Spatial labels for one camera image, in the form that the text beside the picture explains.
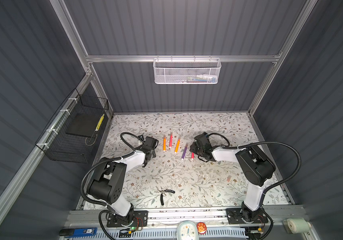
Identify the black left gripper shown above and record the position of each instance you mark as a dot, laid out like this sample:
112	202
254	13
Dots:
153	154

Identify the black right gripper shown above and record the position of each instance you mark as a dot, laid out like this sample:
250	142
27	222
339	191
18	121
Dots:
192	148

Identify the white analog clock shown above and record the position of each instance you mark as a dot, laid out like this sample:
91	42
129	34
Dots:
187	230

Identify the black wire wall basket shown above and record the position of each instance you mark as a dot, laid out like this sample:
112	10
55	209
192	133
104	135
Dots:
59	146

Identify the yellow marker in basket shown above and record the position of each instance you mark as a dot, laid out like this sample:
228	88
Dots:
100	121

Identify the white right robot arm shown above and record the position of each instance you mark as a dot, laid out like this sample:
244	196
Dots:
255	164

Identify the black flat pad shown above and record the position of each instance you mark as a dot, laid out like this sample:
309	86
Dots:
83	125

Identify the orange marker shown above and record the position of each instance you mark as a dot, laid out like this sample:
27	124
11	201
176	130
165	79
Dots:
177	145
164	143

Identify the white wire mesh basket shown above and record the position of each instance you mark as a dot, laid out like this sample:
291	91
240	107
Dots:
186	71

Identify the white tape roll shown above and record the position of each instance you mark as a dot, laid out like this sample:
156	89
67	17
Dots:
297	225

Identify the black handled pliers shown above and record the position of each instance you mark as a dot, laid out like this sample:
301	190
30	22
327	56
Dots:
163	193

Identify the purple marker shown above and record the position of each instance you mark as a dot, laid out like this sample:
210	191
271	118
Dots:
185	151

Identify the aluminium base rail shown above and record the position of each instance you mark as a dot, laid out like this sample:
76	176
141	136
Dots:
215	216

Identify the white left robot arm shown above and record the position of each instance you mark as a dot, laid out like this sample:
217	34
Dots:
103	183

